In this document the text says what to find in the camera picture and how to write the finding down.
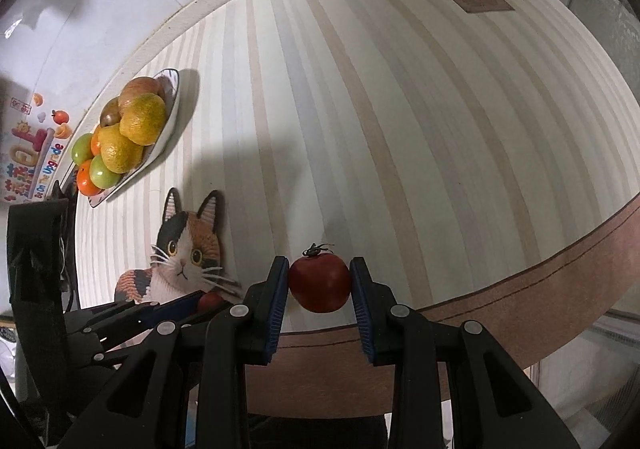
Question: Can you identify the green fruit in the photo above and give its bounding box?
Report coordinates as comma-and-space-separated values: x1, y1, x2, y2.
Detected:
72, 134, 93, 166
89, 155, 122, 190

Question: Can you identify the yellow lemon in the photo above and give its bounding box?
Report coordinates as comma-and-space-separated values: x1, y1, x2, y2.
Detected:
98, 124, 143, 175
119, 94, 167, 146

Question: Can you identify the small red tomato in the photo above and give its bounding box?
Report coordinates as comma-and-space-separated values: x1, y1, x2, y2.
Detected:
196, 291, 226, 313

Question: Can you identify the lower orange tangerine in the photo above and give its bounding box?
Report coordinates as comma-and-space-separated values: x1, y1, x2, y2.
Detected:
76, 160, 102, 198

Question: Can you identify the orange tangerine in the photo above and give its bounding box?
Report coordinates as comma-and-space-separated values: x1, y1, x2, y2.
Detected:
76, 160, 102, 198
90, 125, 102, 156

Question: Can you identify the green fruit in plate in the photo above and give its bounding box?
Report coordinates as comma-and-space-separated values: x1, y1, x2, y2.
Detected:
89, 155, 122, 190

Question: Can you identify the yellow lemon in plate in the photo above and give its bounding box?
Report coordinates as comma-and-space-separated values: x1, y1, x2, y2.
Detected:
98, 124, 143, 175

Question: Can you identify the upper orange tangerine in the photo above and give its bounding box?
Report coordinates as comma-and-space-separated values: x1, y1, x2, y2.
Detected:
90, 125, 102, 156

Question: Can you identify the floral ceramic fruit plate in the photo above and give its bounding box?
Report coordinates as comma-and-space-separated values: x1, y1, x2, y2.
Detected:
88, 68, 180, 208

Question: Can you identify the dark red-green apple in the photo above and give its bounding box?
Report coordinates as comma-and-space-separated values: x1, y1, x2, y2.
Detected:
100, 97, 122, 128

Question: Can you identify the large red apple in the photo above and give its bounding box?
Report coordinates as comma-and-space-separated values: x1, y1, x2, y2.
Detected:
118, 76, 165, 112

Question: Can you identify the striped cat table mat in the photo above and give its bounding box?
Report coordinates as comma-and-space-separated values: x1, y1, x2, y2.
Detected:
74, 0, 640, 420

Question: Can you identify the colourful fruit wall sticker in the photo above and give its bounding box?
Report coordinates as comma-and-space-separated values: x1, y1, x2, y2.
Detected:
1, 79, 74, 204

